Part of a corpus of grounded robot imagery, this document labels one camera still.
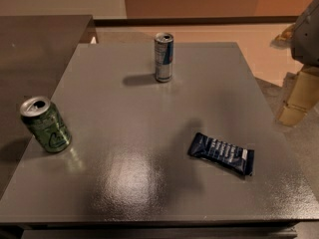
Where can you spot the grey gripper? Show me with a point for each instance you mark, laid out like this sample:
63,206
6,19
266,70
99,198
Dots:
307,37

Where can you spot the dark blue rxbar wrapper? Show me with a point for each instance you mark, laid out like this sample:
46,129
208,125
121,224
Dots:
226,154

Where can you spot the silver blue redbull can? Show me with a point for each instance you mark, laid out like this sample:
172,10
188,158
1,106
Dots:
163,56

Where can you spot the green soda can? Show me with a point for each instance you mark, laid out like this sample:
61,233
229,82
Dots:
43,120

